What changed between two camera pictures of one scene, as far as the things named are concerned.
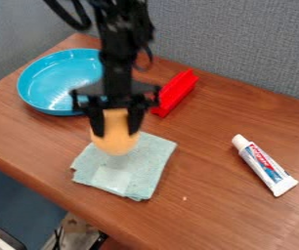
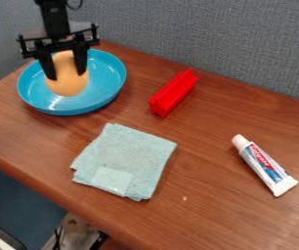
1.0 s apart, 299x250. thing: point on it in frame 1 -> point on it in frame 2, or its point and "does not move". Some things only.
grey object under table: [75, 234] does not move
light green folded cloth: [128, 175] does not move
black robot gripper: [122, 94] -> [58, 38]
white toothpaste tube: [268, 170] does not move
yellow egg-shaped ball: [115, 143] -> [69, 84]
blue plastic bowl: [51, 74] does not move
